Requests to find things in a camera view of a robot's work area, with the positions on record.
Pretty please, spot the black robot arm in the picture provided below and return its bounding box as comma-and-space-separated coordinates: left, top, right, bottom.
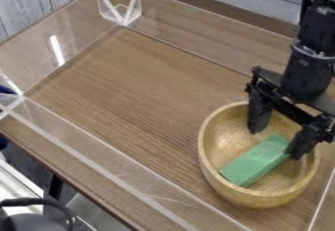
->
245, 0, 335, 160

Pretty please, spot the brown wooden bowl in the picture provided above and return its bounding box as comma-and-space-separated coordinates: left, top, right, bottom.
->
197, 102, 320, 208

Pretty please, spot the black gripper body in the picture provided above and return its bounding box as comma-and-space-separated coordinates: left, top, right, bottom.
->
245, 43, 335, 143

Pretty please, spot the green rectangular block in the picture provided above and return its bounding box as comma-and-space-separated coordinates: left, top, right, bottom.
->
219, 134, 289, 188

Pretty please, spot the clear acrylic corner bracket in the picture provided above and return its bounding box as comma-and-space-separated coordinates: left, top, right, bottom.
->
97, 0, 141, 26

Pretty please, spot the blue object at left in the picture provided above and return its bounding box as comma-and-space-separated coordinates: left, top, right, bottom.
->
0, 84, 17, 95

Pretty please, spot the black cable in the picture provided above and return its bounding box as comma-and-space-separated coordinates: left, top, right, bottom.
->
0, 197, 76, 231

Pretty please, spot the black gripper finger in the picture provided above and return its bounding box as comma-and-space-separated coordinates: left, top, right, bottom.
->
247, 91, 272, 134
287, 123, 323, 160

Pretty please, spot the clear acrylic barrier wall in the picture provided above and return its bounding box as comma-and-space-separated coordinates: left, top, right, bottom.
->
0, 0, 335, 231

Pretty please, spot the black table leg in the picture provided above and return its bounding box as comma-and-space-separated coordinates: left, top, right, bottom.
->
48, 175, 64, 200

